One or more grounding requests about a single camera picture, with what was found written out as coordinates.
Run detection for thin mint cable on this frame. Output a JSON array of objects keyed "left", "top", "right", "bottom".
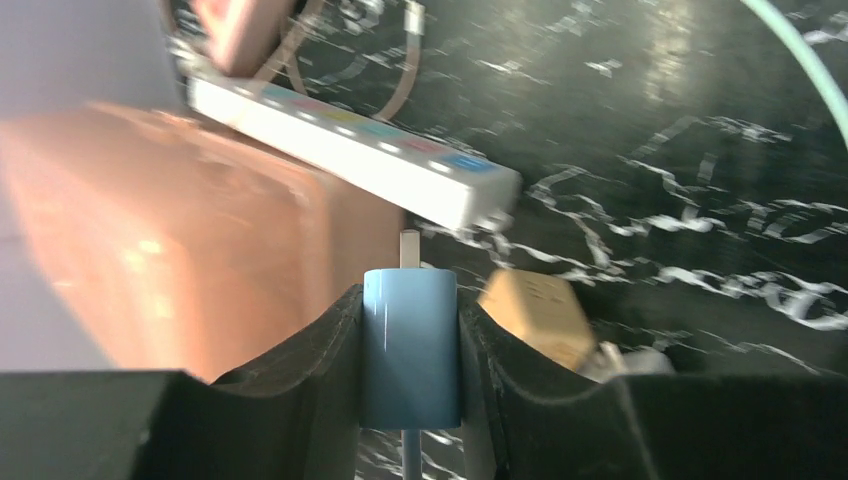
[{"left": 738, "top": 0, "right": 848, "bottom": 150}]

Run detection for pink plastic storage box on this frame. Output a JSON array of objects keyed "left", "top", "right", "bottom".
[{"left": 1, "top": 103, "right": 404, "bottom": 381}]

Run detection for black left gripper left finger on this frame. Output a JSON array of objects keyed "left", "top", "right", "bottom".
[{"left": 1, "top": 285, "right": 363, "bottom": 479}]

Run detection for white power strip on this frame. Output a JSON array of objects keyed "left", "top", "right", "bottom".
[{"left": 187, "top": 75, "right": 521, "bottom": 231}]

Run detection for thin pink cable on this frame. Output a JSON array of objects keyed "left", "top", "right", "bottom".
[{"left": 254, "top": 0, "right": 425, "bottom": 124}]

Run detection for tan cube socket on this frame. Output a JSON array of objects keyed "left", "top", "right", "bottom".
[{"left": 478, "top": 269, "right": 597, "bottom": 371}]

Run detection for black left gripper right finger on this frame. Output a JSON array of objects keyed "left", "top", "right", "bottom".
[{"left": 458, "top": 304, "right": 847, "bottom": 479}]

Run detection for white cube socket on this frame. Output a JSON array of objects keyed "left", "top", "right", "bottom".
[{"left": 577, "top": 342, "right": 675, "bottom": 383}]

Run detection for light blue plug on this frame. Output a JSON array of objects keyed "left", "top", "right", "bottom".
[{"left": 360, "top": 229, "right": 461, "bottom": 430}]

